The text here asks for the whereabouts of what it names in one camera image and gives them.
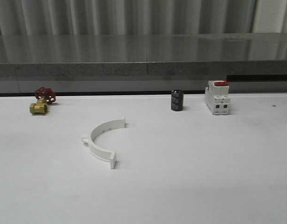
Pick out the white half pipe clamp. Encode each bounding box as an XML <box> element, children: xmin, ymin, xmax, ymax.
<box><xmin>82</xmin><ymin>117</ymin><xmax>125</xmax><ymax>169</ymax></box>

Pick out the black cylindrical capacitor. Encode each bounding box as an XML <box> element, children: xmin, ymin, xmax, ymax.
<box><xmin>171</xmin><ymin>90</ymin><xmax>184</xmax><ymax>112</ymax></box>

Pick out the brass valve red handwheel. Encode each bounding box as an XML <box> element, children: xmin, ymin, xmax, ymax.
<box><xmin>29</xmin><ymin>87</ymin><xmax>56</xmax><ymax>114</ymax></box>

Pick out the grey stone ledge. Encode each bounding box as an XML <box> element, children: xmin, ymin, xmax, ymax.
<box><xmin>0</xmin><ymin>33</ymin><xmax>287</xmax><ymax>95</ymax></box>

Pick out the white circuit breaker red switch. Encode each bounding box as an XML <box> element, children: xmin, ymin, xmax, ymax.
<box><xmin>205</xmin><ymin>80</ymin><xmax>231</xmax><ymax>115</ymax></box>

